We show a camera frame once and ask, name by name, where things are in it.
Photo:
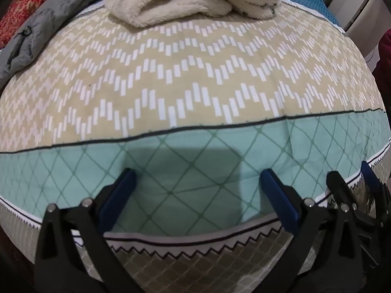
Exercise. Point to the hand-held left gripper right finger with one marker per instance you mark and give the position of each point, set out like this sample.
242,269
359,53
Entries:
281,201

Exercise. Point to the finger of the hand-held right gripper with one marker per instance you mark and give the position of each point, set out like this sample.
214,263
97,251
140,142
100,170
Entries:
337,186
366,171

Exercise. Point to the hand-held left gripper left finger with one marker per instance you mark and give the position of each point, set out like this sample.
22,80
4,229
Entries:
119,195

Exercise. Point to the cream dotted fleece jacket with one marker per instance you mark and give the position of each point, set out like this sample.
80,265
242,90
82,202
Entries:
183,0

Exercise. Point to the zigzag patterned bed sheet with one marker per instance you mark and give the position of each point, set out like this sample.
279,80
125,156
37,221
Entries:
195,97

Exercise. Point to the grey puffer jacket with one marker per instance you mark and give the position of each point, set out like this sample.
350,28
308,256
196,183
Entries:
39,27

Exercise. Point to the red patchwork quilt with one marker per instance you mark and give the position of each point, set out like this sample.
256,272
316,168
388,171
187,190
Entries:
24,3

